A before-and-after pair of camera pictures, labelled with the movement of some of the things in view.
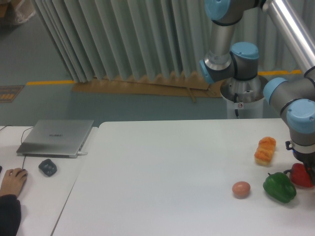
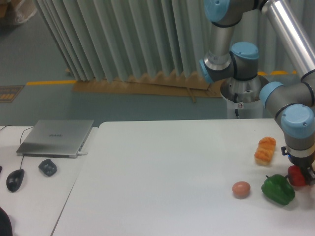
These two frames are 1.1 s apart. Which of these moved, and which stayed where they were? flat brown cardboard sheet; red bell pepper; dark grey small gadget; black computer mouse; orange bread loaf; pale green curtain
Moved: red bell pepper; black computer mouse
Stayed: pale green curtain; flat brown cardboard sheet; orange bread loaf; dark grey small gadget
